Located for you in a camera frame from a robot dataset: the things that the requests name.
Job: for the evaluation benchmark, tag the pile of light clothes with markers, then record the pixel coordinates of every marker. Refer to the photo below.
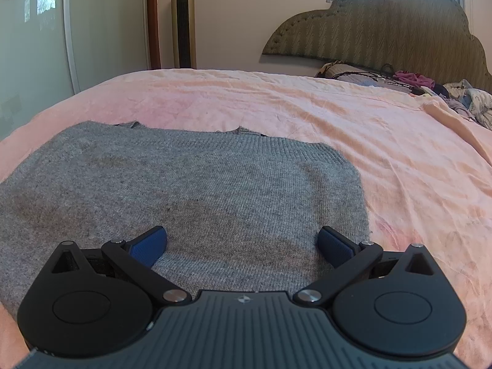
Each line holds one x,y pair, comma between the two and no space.
474,103

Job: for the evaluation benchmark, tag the green padded headboard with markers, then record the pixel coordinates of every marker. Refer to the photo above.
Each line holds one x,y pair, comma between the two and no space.
384,27

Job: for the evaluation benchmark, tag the white wardrobe with flower decals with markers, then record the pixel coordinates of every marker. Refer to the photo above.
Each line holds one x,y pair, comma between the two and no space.
103,34

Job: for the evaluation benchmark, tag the brown wooden door frame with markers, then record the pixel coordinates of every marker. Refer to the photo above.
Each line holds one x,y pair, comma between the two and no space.
153,19

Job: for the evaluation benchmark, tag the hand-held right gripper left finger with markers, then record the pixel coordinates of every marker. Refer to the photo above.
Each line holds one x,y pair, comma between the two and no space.
150,245

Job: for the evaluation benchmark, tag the purple cloth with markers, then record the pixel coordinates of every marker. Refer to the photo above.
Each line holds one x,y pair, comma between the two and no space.
415,78

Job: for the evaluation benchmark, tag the grey sweater with black lining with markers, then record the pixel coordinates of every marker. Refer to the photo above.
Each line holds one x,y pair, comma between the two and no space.
192,192

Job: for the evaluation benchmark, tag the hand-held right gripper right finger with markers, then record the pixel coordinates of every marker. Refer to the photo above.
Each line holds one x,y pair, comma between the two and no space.
333,246

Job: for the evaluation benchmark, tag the gold tower heater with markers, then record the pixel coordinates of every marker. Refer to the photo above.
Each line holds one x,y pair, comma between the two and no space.
183,19

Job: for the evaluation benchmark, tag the pink bed blanket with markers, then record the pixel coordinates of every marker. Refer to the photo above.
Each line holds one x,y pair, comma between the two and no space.
403,150

